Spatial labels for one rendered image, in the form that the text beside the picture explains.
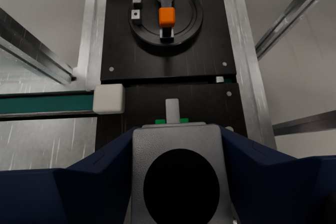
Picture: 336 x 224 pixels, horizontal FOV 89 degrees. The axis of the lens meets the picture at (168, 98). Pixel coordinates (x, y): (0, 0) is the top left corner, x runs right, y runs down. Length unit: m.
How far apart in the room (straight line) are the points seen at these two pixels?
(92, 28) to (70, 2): 0.23
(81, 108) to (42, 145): 0.11
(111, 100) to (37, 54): 0.11
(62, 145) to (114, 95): 0.15
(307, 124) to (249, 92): 0.09
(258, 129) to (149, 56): 0.23
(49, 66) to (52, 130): 0.14
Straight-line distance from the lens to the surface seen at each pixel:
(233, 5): 0.43
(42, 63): 0.30
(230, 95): 0.30
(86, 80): 0.34
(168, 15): 0.24
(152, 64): 0.31
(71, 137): 0.38
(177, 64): 0.31
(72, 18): 0.58
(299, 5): 0.33
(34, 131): 0.42
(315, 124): 0.31
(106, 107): 0.28
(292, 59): 0.54
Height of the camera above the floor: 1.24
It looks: 73 degrees down
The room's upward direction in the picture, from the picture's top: 1 degrees counter-clockwise
